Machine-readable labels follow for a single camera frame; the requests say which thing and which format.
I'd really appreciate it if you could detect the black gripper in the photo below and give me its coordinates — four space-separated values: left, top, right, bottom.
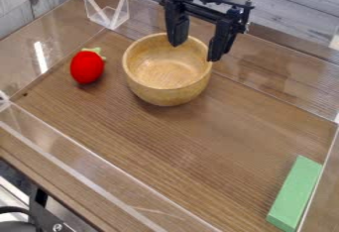
166 0 255 61

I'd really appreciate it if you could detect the red plush strawberry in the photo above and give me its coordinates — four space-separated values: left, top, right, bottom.
71 48 106 84

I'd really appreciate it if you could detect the wooden bowl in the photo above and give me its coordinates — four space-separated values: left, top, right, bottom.
122 33 213 106

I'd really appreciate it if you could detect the green foam block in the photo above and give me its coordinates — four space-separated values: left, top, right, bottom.
266 156 322 232

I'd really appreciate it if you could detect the clear acrylic corner bracket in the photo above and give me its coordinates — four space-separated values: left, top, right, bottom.
84 0 130 31

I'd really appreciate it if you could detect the clear acrylic enclosure wall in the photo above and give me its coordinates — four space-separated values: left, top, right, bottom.
0 0 339 232

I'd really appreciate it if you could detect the black table leg bracket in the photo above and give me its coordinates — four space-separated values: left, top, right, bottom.
30 188 76 232

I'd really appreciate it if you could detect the black cable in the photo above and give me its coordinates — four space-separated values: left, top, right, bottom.
0 205 34 224

